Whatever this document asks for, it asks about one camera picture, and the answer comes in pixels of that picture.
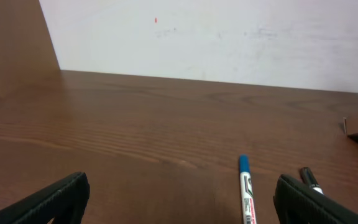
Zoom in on black whiteboard marker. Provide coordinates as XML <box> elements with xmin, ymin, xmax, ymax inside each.
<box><xmin>300</xmin><ymin>167</ymin><xmax>324</xmax><ymax>194</ymax></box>

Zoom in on blue whiteboard marker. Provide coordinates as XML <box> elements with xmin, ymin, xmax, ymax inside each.
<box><xmin>239</xmin><ymin>155</ymin><xmax>257</xmax><ymax>224</ymax></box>

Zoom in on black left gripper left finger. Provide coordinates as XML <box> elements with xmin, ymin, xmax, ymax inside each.
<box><xmin>0</xmin><ymin>172</ymin><xmax>90</xmax><ymax>224</ymax></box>

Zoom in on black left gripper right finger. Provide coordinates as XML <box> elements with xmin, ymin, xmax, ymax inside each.
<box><xmin>273</xmin><ymin>174</ymin><xmax>358</xmax><ymax>224</ymax></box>

